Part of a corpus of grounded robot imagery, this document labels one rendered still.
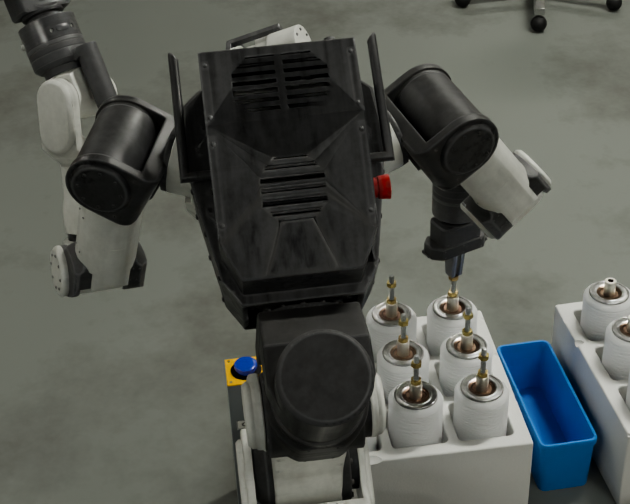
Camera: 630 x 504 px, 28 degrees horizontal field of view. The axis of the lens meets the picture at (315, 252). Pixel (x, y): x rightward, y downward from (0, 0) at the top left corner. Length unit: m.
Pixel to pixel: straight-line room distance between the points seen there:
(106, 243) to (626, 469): 1.05
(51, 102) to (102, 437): 0.88
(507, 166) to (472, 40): 2.21
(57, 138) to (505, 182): 0.66
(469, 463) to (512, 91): 1.71
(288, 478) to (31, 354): 1.06
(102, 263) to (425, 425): 0.68
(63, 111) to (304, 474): 0.64
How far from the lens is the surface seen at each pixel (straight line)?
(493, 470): 2.27
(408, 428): 2.20
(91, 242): 1.82
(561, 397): 2.51
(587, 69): 3.88
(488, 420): 2.22
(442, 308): 2.41
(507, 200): 1.88
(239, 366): 2.16
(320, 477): 1.88
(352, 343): 1.43
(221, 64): 1.57
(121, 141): 1.68
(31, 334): 2.85
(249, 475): 1.91
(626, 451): 2.31
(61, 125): 1.89
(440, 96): 1.71
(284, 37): 1.76
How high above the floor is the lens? 1.71
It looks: 35 degrees down
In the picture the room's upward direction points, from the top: 2 degrees counter-clockwise
